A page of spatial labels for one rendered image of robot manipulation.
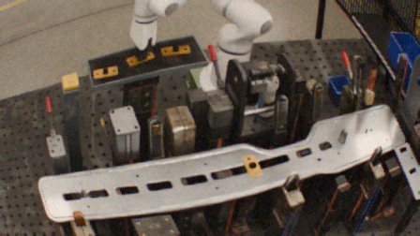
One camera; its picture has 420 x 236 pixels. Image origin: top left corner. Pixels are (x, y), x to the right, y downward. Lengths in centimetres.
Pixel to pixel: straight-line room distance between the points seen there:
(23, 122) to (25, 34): 172
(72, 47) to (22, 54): 44
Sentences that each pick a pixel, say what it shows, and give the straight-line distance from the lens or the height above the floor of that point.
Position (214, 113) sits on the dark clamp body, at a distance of 218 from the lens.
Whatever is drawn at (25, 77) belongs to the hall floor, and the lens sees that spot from 396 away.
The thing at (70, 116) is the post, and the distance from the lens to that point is 221.
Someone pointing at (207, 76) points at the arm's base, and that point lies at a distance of 269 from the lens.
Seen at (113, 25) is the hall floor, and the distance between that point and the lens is 422.
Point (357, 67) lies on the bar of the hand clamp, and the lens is 233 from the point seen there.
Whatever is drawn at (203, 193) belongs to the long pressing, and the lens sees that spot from 208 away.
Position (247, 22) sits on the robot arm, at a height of 116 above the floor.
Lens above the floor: 261
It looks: 45 degrees down
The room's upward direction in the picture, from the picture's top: 8 degrees clockwise
